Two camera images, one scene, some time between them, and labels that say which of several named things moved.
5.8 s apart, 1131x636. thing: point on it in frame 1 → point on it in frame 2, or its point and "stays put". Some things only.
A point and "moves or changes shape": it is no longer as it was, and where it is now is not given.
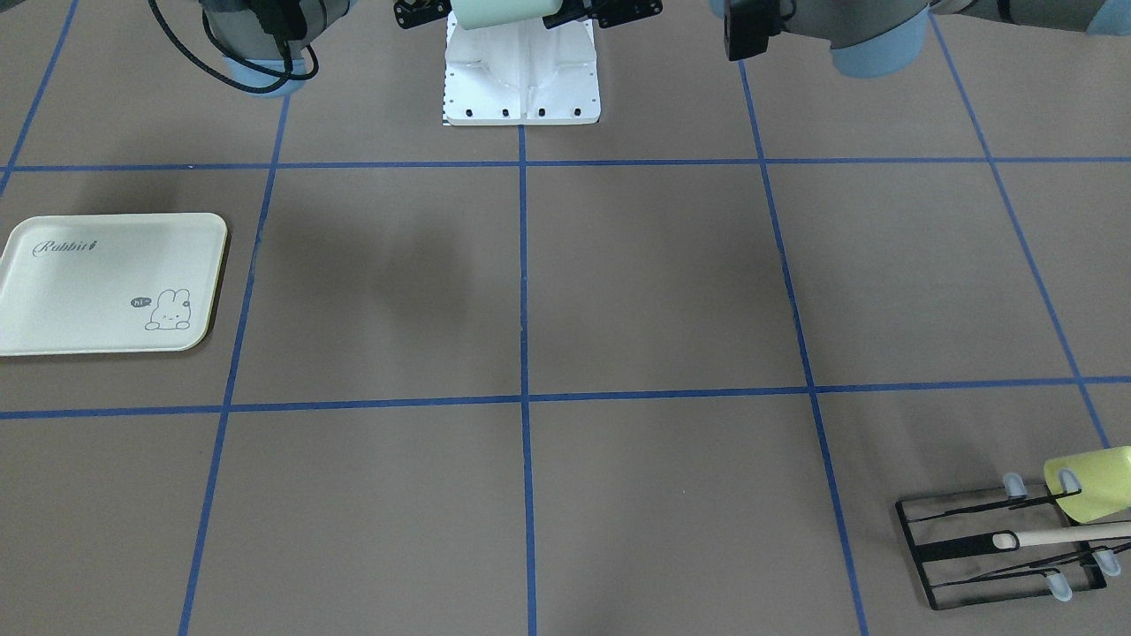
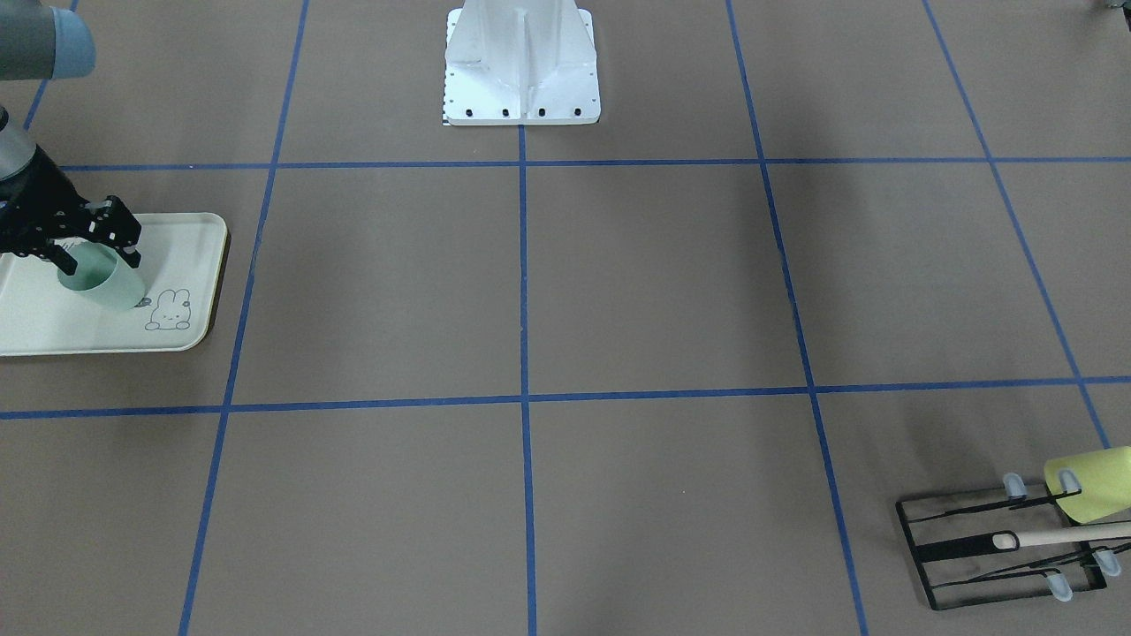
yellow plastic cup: [1104, 476] stays put
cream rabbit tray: [110, 283] stays put
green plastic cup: [473, 14] moves or changes shape
